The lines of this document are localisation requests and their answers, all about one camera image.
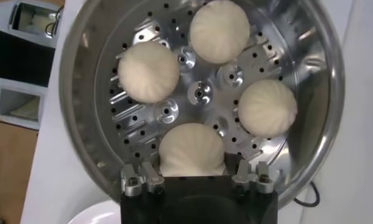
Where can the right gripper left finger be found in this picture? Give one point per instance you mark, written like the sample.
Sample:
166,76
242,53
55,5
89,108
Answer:
153,179

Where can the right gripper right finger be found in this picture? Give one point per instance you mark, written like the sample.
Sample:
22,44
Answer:
242,175

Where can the white steamed baozi bun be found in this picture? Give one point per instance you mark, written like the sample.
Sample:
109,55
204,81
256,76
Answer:
148,71
218,30
267,108
191,149

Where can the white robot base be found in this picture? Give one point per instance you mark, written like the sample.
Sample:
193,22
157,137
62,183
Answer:
9,82

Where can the stainless steel steamer basket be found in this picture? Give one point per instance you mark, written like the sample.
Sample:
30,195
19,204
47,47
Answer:
204,91

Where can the white round plate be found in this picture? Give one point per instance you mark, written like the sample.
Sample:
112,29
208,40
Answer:
95,214

